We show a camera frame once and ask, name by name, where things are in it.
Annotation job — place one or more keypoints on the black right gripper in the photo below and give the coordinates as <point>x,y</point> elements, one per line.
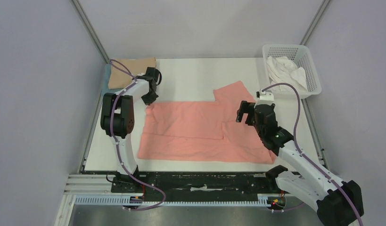
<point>248,111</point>

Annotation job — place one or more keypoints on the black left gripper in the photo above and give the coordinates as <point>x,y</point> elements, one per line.
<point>148,101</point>

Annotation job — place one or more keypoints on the pink t shirt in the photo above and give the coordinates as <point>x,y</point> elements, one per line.
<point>203,130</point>

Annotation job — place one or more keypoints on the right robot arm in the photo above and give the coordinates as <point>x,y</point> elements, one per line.
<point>336,202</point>

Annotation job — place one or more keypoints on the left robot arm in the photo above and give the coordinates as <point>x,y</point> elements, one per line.
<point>117,120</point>

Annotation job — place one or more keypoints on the beige folded t shirt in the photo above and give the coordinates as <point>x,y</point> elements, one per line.
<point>120,68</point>

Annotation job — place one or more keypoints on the blue folded t shirt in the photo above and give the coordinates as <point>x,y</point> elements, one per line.
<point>105,89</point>

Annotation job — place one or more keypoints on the white t shirt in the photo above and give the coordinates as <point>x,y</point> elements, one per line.
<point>284,70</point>

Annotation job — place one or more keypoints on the white plastic laundry basket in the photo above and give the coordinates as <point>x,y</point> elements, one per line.
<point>301,56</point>

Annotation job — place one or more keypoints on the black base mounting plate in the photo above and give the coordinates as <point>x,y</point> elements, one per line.
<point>196,186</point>

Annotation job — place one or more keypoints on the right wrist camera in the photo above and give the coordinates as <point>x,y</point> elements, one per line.
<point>264,98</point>

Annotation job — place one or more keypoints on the aluminium frame rail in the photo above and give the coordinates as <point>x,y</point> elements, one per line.
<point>93,183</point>

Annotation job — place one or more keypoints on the white slotted cable duct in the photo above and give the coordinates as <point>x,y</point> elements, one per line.
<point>127,200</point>

